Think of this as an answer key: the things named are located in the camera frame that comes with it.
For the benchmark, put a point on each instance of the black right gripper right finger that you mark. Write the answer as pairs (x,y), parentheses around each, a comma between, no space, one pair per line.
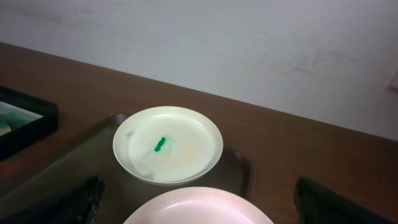
(316,204)

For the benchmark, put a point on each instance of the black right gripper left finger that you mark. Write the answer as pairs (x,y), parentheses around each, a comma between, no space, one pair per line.
(79,206)

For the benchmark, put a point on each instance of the white plate green stain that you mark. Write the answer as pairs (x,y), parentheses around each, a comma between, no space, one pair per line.
(167,145)

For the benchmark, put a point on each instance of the pinkish white plate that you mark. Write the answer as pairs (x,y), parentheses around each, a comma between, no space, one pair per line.
(198,205)

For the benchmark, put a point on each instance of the dark brown serving tray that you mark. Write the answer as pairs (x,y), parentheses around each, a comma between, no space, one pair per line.
(91,154)

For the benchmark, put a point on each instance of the black tray soapy water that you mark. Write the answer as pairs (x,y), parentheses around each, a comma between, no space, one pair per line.
(24,120)

